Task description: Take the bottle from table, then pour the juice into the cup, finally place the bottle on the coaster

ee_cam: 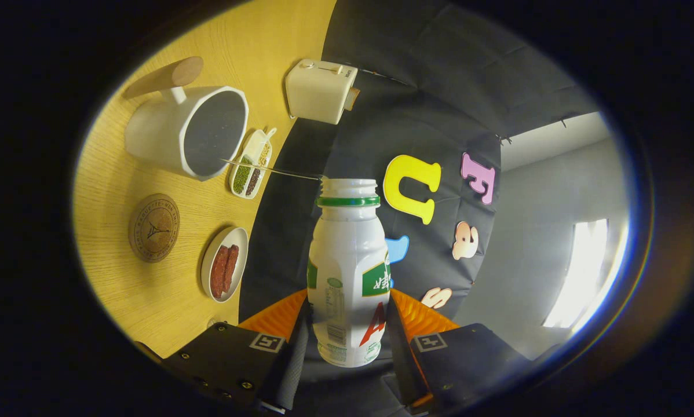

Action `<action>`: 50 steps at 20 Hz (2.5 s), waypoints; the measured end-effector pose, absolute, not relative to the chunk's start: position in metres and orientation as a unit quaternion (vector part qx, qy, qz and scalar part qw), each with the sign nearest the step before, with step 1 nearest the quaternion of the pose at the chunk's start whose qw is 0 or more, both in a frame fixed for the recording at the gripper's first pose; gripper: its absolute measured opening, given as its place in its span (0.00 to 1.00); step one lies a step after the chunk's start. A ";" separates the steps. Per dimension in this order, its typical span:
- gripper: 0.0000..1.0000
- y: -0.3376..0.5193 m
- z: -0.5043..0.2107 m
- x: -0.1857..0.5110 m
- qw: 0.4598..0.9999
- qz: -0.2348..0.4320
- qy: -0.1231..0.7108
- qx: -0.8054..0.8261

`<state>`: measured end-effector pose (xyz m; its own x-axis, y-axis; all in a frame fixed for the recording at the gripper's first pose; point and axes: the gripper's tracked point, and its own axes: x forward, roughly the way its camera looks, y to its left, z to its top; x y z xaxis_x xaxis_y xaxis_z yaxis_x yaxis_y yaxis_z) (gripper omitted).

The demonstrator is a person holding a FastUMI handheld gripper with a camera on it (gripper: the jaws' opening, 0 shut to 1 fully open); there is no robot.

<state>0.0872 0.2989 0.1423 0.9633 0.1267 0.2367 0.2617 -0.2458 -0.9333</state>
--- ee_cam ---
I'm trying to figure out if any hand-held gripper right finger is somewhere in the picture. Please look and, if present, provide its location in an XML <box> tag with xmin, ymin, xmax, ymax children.
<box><xmin>385</xmin><ymin>288</ymin><xmax>533</xmax><ymax>415</ymax></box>

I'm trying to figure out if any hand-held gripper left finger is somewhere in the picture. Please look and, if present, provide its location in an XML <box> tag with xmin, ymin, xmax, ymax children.
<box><xmin>162</xmin><ymin>288</ymin><xmax>313</xmax><ymax>415</ymax></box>

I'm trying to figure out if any white juice bottle green label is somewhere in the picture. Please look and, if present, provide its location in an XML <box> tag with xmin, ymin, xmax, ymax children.
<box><xmin>307</xmin><ymin>178</ymin><xmax>392</xmax><ymax>368</ymax></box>

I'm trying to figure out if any round cork coaster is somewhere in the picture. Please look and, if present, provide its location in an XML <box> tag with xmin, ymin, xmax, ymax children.
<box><xmin>129</xmin><ymin>193</ymin><xmax>181</xmax><ymax>264</ymax></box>

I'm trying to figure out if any white cup wooden handle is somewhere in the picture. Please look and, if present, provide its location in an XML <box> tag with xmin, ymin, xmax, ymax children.
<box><xmin>124</xmin><ymin>56</ymin><xmax>250</xmax><ymax>182</ymax></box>

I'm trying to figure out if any red sausage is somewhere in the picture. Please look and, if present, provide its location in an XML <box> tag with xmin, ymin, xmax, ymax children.
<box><xmin>224</xmin><ymin>244</ymin><xmax>240</xmax><ymax>293</ymax></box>
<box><xmin>210</xmin><ymin>246</ymin><xmax>230</xmax><ymax>299</ymax></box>

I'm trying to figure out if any white round plate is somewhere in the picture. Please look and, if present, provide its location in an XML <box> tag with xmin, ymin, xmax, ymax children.
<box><xmin>200</xmin><ymin>226</ymin><xmax>249</xmax><ymax>303</ymax></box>

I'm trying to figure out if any white divided bean dish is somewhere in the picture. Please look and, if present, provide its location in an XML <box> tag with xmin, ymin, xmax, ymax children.
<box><xmin>229</xmin><ymin>127</ymin><xmax>277</xmax><ymax>200</ymax></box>

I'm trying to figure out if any wooden table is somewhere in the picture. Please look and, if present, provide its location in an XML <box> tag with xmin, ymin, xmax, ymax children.
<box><xmin>72</xmin><ymin>0</ymin><xmax>337</xmax><ymax>360</ymax></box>

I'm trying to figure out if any cream toaster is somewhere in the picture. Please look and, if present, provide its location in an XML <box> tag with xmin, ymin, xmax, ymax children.
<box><xmin>284</xmin><ymin>58</ymin><xmax>361</xmax><ymax>125</ymax></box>

